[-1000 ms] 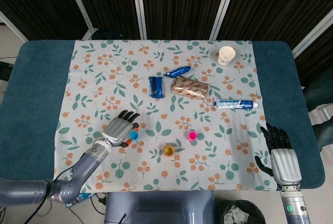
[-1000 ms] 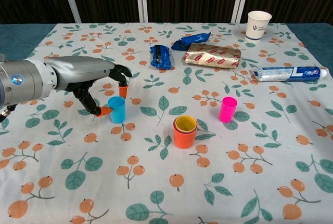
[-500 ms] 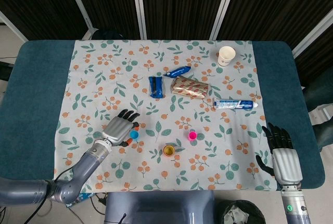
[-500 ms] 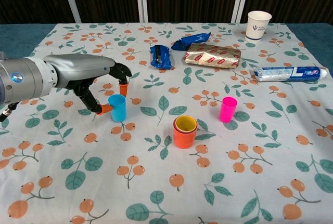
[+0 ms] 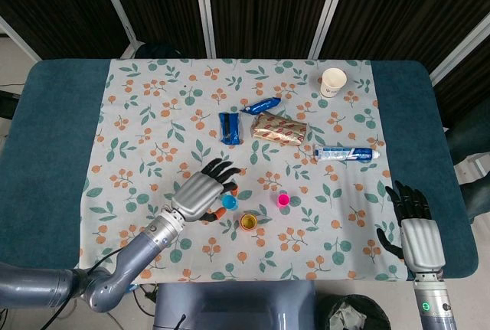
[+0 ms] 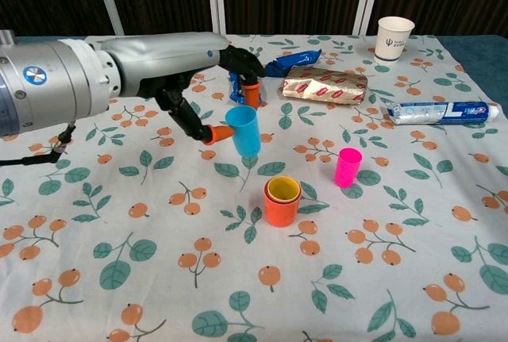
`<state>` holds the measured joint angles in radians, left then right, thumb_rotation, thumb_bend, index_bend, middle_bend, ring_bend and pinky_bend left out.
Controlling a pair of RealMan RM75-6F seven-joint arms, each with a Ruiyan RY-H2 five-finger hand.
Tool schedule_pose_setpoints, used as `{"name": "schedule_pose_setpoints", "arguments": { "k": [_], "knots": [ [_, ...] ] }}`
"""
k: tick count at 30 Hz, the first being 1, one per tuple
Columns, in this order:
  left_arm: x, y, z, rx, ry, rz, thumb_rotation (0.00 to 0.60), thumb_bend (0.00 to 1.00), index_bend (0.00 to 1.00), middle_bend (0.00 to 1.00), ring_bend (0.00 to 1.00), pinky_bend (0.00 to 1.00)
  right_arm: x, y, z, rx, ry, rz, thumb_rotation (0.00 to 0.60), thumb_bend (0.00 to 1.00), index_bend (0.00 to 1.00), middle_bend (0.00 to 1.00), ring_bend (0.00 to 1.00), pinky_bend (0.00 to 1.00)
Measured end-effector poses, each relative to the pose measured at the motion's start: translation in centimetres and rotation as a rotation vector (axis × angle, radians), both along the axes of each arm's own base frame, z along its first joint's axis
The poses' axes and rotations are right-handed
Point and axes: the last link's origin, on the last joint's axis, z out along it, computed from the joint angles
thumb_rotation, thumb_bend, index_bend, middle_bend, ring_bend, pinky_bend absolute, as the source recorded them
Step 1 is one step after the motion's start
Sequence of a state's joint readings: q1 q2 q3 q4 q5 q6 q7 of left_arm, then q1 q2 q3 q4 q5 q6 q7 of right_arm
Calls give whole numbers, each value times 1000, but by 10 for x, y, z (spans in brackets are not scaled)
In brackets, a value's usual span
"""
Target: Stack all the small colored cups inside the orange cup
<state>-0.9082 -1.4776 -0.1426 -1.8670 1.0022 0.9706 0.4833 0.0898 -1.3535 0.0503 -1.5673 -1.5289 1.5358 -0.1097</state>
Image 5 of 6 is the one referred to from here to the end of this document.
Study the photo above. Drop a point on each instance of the teal velvet table cover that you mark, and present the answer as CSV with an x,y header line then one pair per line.
x,y
49,154

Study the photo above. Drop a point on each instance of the large orange plastic cup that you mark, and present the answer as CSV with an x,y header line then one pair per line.
x,y
249,230

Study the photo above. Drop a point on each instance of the dark teal chair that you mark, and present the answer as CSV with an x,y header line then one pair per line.
x,y
471,142
478,203

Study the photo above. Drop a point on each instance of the black trash bin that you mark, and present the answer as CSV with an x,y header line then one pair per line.
x,y
356,314

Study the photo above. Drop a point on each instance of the dark partition screen white frames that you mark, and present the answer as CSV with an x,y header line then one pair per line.
x,y
268,0

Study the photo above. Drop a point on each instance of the twisted blue snack wrapper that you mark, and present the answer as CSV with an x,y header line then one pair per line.
x,y
262,105

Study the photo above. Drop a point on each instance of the floral patterned tablecloth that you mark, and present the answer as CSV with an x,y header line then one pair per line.
x,y
153,134

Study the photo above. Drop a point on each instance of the flat blue black-striped packet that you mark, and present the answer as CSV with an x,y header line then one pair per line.
x,y
230,129

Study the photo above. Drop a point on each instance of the gold red snack package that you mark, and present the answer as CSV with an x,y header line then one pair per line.
x,y
279,131

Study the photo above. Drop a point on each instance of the pink plastic cup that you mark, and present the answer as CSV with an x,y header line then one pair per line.
x,y
283,200

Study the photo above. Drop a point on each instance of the blue white toothpaste tube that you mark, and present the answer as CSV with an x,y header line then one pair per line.
x,y
344,154

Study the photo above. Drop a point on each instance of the black chair back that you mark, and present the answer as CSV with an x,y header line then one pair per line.
x,y
159,51

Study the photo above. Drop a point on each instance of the white paper cup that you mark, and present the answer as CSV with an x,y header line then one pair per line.
x,y
333,81

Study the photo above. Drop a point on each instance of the colourful packet on floor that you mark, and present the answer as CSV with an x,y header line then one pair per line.
x,y
132,287

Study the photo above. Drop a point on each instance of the light blue plastic cup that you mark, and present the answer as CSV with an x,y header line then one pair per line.
x,y
230,202

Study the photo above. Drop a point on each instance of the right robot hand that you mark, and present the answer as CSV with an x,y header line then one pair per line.
x,y
421,242

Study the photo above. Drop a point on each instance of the black equipment box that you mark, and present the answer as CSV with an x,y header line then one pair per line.
x,y
7,105

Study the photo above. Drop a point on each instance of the blue-grey robot torso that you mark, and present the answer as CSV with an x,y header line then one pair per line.
x,y
237,307

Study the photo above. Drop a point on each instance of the yellow plastic cup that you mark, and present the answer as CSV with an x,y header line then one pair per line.
x,y
249,223

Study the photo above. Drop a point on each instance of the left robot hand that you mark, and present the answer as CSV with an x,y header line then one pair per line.
x,y
197,196

